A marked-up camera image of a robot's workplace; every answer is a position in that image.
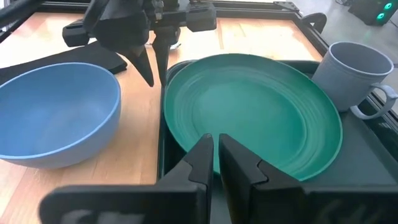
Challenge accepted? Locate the black cloth napkin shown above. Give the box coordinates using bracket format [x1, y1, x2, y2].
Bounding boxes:
[0, 42, 128, 85]

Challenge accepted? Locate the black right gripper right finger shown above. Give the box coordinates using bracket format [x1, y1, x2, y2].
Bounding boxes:
[218, 133, 398, 224]

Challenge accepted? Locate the grey mug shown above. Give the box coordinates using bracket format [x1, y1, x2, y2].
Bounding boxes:
[312, 41, 398, 121]

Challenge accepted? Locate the blue bowl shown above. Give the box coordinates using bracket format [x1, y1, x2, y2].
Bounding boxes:
[0, 62, 122, 170]

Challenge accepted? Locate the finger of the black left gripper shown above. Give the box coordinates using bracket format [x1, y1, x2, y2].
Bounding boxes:
[151, 27, 181, 88]
[123, 45, 155, 88]

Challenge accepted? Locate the green round plate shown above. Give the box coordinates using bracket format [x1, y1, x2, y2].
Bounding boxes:
[164, 53, 343, 182]

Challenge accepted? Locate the black computer with green lights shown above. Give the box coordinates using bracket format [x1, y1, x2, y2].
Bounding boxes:
[348, 0, 398, 26]

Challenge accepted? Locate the dark green rectangular tray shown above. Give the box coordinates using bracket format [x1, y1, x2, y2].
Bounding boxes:
[157, 58, 398, 224]

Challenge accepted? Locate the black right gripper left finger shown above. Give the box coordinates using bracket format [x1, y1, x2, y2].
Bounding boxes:
[39, 133, 215, 224]

